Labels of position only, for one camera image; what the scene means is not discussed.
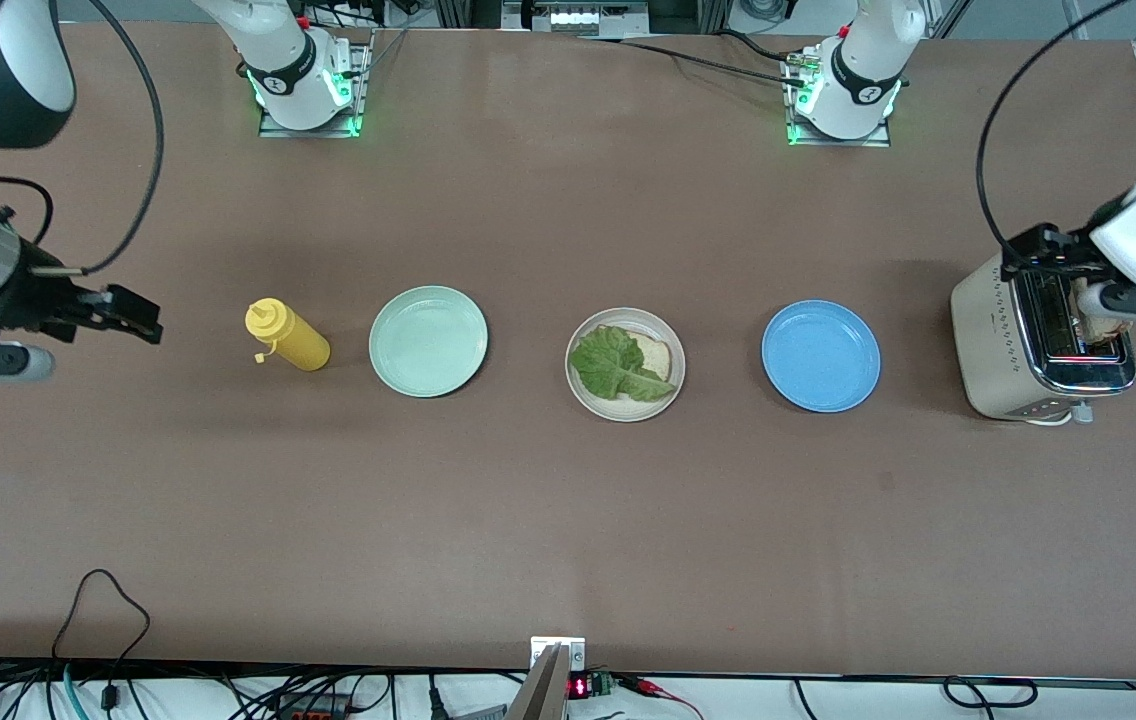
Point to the red digit display board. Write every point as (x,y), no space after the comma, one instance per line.
(580,687)

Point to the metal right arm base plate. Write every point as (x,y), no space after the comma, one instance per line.
(308,131)

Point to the silver camera mount bracket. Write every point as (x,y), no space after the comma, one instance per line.
(540,650)

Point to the blue plate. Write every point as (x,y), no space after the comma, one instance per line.
(821,356)

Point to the light green plate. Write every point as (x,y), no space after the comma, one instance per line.
(428,342)

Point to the yellow squeeze bottle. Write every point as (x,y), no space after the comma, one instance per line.
(298,345)

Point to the green lettuce leaf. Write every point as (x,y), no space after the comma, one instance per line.
(613,365)

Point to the grey camera mount bar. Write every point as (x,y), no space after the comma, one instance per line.
(543,695)

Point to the beige plate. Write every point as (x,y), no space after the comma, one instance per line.
(628,412)

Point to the white lit power unit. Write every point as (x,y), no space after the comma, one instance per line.
(573,18)

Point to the beige chrome toaster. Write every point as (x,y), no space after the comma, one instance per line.
(988,340)

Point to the bread slice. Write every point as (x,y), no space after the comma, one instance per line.
(658,358)
(1108,331)

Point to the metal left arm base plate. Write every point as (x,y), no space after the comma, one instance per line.
(843,142)

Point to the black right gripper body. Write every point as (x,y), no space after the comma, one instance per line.
(35,297)

